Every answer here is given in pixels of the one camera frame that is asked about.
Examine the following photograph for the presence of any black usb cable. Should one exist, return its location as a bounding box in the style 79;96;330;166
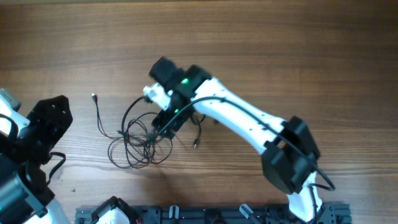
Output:
91;93;174;170

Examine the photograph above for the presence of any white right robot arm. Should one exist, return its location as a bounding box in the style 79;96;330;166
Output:
143;57;322;223

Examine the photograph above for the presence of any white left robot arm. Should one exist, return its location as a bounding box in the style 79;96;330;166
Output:
1;94;73;223

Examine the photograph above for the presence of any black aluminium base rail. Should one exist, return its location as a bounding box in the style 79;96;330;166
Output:
74;203;352;224

